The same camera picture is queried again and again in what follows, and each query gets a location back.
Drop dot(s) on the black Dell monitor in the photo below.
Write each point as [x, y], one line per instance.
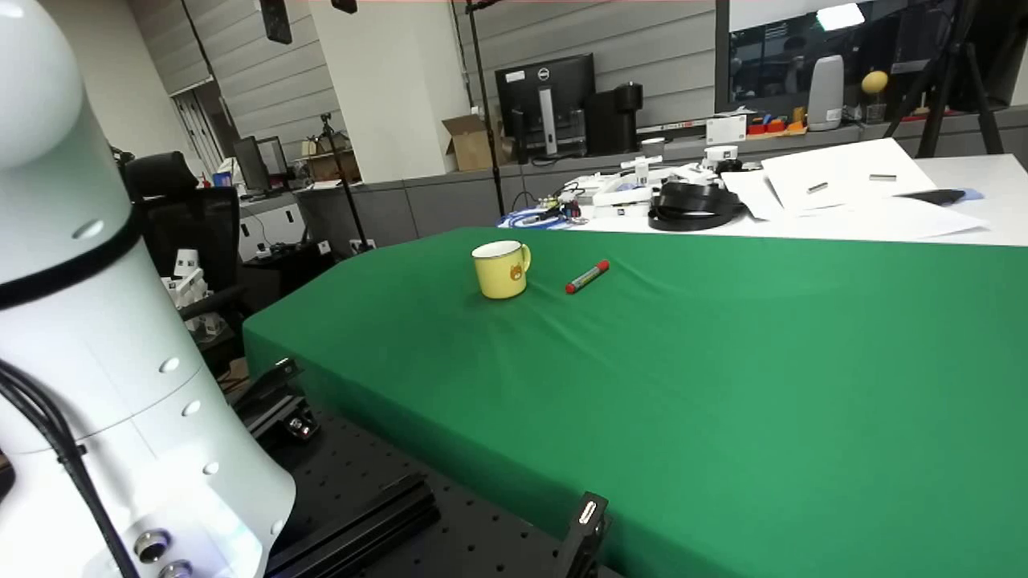
[525, 92]

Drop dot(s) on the thin black tripod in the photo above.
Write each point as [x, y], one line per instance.
[343, 172]

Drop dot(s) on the dark glass window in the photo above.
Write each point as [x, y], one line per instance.
[781, 58]

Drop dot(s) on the white paper sheet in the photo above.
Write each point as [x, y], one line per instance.
[846, 172]

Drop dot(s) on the yellow mug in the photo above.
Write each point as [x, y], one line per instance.
[499, 279]

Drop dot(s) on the white parts clutter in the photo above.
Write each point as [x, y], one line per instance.
[611, 187]

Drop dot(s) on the large black tripod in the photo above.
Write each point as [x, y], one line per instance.
[948, 76]

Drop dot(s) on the black aluminium rail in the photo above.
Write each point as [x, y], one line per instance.
[275, 402]
[354, 532]

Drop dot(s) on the brown cardboard box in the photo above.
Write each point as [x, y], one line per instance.
[469, 147]

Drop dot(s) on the black stand pole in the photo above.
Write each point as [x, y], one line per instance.
[487, 117]

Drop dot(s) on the small white box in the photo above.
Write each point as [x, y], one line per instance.
[725, 131]

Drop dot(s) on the green table cloth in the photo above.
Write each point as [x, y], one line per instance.
[695, 406]

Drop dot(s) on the white grey speaker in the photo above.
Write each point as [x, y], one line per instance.
[827, 95]

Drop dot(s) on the red marker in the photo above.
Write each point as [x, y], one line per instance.
[585, 279]

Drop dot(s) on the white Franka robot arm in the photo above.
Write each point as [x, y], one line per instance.
[106, 323]

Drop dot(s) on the black flat phone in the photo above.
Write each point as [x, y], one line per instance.
[934, 197]

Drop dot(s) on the yellow ball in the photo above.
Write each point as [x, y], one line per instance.
[875, 81]

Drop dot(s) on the black table clamp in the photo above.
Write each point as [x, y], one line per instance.
[585, 532]

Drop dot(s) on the black computer tower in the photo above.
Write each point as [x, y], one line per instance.
[611, 125]

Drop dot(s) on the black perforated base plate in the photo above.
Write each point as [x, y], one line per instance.
[469, 525]

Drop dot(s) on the black office chair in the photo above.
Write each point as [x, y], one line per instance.
[195, 227]

